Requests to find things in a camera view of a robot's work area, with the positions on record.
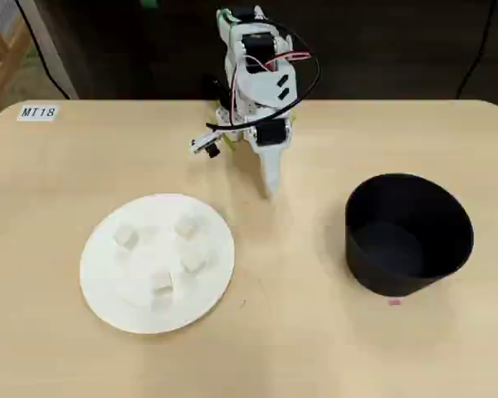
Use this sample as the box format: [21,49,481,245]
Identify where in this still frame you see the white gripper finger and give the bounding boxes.
[255,148,285,201]

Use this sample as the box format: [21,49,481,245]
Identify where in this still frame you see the thin black cable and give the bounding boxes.
[455,0,498,100]
[18,0,72,100]

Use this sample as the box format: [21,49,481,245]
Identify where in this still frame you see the red and white wires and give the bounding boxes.
[231,49,313,122]

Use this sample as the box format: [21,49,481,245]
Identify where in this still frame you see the light wooden furniture frame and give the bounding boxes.
[0,7,31,138]

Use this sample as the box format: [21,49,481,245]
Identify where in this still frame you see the black pot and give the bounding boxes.
[344,172,476,299]

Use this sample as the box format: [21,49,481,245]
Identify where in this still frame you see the white paper plate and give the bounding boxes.
[79,192,237,335]

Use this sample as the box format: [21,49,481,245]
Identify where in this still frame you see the white MT18 label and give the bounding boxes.
[17,104,60,122]

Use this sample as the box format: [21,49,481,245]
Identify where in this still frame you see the white cube block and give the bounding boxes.
[174,215,204,240]
[181,250,211,275]
[112,225,141,251]
[151,269,175,296]

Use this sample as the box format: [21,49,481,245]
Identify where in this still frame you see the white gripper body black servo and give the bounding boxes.
[247,117,295,153]

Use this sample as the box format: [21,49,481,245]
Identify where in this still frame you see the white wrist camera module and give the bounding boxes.
[189,131,224,159]

